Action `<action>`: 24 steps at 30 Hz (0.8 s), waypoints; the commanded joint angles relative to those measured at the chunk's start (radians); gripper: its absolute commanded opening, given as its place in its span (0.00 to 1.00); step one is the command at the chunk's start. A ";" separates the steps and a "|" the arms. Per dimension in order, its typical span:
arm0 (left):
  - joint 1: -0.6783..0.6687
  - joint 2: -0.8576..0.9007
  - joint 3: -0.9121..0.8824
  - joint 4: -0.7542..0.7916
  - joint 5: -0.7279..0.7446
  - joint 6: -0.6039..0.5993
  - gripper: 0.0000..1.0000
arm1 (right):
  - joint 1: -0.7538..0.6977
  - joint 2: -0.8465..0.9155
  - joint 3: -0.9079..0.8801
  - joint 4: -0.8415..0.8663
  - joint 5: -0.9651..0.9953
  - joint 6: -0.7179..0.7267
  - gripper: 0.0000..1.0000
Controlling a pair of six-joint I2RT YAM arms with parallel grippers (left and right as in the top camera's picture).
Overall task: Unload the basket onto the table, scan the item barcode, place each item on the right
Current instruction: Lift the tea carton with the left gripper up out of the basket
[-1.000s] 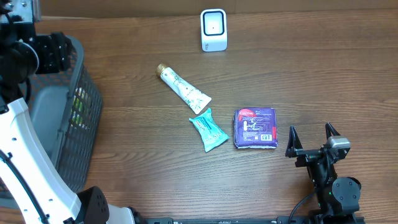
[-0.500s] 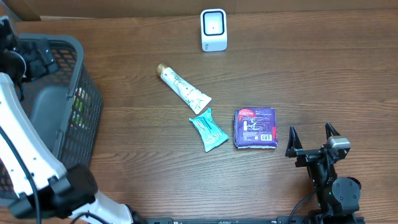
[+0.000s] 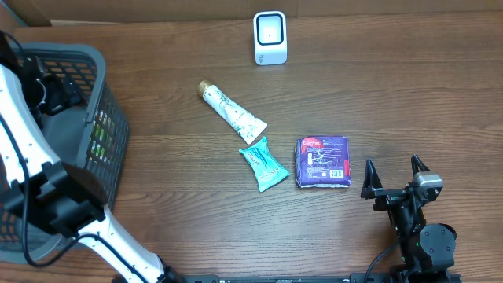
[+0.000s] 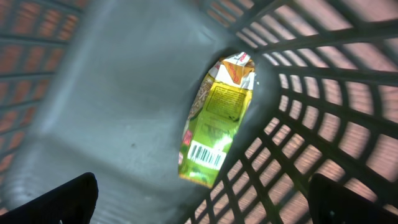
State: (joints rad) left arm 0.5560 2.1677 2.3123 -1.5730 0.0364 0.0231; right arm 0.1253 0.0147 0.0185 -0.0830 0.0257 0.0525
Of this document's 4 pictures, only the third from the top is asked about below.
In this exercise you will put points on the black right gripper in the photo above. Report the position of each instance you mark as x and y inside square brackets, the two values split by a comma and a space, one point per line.
[394, 195]

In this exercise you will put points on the white tube with gold cap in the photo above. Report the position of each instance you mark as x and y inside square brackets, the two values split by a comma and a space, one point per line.
[248, 126]

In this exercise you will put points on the white barcode scanner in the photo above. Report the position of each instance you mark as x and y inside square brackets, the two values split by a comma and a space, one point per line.
[270, 38]

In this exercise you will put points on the teal wet wipes pack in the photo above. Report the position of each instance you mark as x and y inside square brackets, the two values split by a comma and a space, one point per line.
[267, 170]

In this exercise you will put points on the grey plastic shopping basket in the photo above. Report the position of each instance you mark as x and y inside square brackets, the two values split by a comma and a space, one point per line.
[98, 98]

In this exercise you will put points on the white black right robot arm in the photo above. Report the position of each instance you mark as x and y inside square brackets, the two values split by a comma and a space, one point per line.
[427, 249]

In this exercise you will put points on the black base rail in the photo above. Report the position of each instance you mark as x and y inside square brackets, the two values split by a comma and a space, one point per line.
[352, 278]

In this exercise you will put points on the purple pink sanitary pad pack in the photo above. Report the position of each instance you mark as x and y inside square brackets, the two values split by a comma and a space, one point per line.
[323, 162]

